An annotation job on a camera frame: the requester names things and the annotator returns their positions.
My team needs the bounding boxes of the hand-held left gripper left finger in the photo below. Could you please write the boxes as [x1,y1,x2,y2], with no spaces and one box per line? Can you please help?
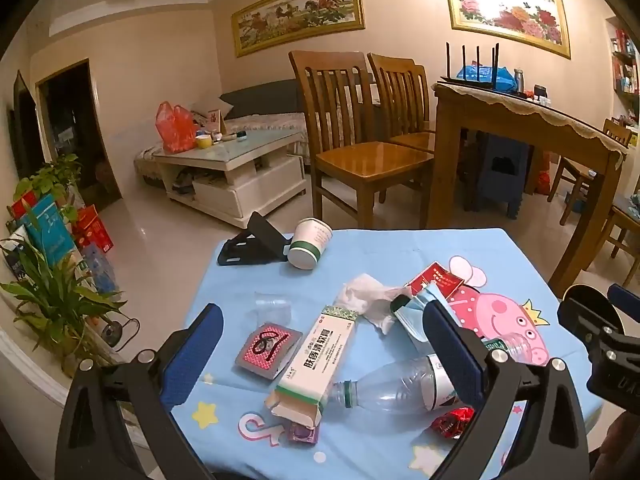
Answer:
[55,302,226,480]

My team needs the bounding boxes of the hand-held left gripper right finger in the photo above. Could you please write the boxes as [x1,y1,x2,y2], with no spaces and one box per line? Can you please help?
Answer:
[422,300,591,480]

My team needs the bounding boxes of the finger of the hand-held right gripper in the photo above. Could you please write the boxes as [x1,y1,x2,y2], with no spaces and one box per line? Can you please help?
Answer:
[606,283,640,317]
[556,297,623,348]

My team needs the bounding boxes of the blue face mask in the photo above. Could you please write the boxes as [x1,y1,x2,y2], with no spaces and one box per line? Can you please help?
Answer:
[392,282,461,343]

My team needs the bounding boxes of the clear plastic bottle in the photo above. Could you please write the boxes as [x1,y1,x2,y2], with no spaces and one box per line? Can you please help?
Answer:
[330,332,532,416]

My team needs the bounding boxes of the red candy wrapper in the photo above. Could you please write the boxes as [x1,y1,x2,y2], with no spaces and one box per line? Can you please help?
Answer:
[431,406,475,440]

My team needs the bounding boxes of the clear plastic cup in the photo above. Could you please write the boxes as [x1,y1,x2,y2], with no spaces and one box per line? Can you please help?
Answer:
[254,290,293,326]

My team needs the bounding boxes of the white tissue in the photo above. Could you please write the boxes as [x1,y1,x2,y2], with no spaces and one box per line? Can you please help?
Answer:
[334,273,413,336]

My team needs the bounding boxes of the long white green ointment box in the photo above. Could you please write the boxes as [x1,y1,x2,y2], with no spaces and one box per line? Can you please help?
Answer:
[264,305,361,433]

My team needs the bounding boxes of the red cigarette box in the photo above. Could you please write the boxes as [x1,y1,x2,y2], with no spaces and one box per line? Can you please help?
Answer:
[404,261,466,298]

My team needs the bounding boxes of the wooden slat-back chair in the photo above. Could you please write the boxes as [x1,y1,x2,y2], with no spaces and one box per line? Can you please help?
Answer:
[547,119,633,226]
[288,50,435,230]
[367,52,438,151]
[597,195,640,281]

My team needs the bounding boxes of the small round fan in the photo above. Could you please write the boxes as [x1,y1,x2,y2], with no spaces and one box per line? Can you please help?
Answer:
[97,317,141,348]

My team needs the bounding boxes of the blue cartoon printed tablecloth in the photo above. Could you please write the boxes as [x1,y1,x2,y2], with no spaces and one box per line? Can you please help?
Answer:
[170,227,608,480]

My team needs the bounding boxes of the blue wrapped bottle pack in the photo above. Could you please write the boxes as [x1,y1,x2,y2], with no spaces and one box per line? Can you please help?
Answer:
[80,242,121,296]

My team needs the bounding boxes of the black folding phone stand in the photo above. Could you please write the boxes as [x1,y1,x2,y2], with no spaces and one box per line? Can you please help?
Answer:
[216,211,290,267]

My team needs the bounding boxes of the long-leaf bamboo plant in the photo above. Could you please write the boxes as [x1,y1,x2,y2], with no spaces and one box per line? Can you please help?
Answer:
[0,240,131,376]

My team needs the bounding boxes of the blue plastic stool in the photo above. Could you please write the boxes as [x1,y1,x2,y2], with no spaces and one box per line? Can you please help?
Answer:
[475,132,533,221]

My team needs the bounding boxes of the red gift box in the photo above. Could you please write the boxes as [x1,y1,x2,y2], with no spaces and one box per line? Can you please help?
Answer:
[72,204,115,253]

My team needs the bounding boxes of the white paper cup green band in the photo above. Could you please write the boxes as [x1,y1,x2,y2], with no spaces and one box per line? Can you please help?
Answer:
[286,217,334,271]

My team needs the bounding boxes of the white glass-top coffee table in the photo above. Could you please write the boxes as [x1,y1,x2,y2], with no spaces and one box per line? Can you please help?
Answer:
[152,130,308,228]

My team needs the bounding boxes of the blue gift box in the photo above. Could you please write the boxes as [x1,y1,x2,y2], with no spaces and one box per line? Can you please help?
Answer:
[20,194,78,266]

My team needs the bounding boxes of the lace table cover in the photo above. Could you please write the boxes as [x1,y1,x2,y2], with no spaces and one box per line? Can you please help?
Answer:
[432,82,630,153]

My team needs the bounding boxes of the wooden dining table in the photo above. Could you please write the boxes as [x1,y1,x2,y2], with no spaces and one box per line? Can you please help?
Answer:
[427,82,628,298]

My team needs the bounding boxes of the red plastic bag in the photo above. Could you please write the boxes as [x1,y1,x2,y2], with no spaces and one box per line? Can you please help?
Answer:
[155,101,198,155]

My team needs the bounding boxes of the leafy green potted plant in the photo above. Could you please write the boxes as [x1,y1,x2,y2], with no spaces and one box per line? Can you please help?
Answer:
[12,154,83,221]

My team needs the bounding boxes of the blue plastic bag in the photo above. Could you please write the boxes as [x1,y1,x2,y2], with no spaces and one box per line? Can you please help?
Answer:
[459,62,516,93]

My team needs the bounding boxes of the black router with antennas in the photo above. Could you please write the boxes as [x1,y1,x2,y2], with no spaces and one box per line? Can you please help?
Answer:
[437,42,501,92]

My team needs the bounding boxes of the framed flower painting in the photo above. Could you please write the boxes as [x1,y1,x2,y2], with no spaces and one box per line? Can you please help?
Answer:
[441,0,572,60]

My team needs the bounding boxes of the framed horse painting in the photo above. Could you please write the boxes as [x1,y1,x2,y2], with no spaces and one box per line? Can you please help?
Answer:
[231,0,366,58]

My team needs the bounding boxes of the wall shelf with books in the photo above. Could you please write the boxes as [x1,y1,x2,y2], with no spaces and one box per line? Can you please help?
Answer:
[607,20,640,126]

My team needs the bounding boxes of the wall television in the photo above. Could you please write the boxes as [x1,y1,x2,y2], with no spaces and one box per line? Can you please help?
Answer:
[10,70,46,178]

